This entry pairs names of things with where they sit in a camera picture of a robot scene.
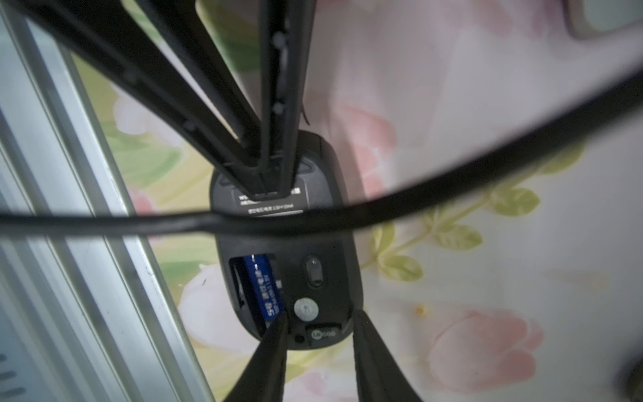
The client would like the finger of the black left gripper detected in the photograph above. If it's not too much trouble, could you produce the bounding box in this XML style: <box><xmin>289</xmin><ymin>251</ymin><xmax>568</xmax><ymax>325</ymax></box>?
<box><xmin>258</xmin><ymin>1</ymin><xmax>316</xmax><ymax>198</ymax></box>
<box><xmin>10</xmin><ymin>1</ymin><xmax>261</xmax><ymax>196</ymax></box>

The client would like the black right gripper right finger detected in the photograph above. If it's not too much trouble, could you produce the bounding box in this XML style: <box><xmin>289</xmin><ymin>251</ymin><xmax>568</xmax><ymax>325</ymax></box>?
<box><xmin>353</xmin><ymin>310</ymin><xmax>421</xmax><ymax>401</ymax></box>

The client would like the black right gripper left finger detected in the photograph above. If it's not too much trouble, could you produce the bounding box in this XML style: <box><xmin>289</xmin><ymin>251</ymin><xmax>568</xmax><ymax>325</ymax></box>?
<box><xmin>224</xmin><ymin>312</ymin><xmax>288</xmax><ymax>402</ymax></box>

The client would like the black wireless mouse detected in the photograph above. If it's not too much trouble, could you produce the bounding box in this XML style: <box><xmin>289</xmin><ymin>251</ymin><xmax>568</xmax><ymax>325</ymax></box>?
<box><xmin>210</xmin><ymin>132</ymin><xmax>363</xmax><ymax>350</ymax></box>

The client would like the silver open laptop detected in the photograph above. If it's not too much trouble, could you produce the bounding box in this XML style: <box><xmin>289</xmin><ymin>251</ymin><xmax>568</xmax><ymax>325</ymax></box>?
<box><xmin>563</xmin><ymin>0</ymin><xmax>642</xmax><ymax>39</ymax></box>

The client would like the blue AA battery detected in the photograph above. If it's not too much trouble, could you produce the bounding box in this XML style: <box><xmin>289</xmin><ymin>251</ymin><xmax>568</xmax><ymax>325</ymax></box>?
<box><xmin>242</xmin><ymin>254</ymin><xmax>284</xmax><ymax>323</ymax></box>

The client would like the aluminium mounting rail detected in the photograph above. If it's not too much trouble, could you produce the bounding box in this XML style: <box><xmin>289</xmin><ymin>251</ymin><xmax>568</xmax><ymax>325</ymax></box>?
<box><xmin>1</xmin><ymin>6</ymin><xmax>213</xmax><ymax>401</ymax></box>

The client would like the black camera cable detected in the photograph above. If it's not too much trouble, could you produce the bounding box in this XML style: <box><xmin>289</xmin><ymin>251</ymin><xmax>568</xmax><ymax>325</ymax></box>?
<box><xmin>0</xmin><ymin>64</ymin><xmax>643</xmax><ymax>240</ymax></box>

